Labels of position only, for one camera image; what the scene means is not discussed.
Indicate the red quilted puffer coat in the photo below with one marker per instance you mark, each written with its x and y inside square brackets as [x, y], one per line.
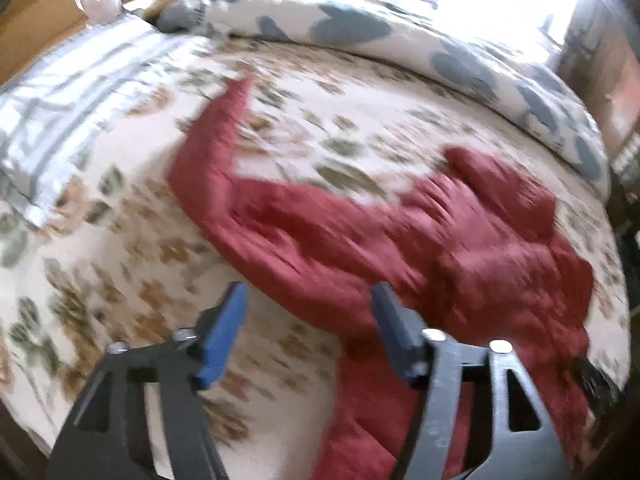
[474, 249]

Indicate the blue white cartoon duvet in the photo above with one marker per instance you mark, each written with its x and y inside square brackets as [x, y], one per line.
[527, 94]

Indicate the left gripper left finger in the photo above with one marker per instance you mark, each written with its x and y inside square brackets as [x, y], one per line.
[106, 433]

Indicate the wooden wardrobe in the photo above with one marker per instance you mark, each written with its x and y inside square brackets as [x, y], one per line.
[598, 63]

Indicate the floral bed blanket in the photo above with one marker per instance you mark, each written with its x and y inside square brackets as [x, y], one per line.
[310, 174]

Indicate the striped white pillow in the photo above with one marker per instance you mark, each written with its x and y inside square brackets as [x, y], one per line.
[52, 113]

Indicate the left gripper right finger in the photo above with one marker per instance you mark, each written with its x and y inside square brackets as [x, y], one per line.
[479, 401]

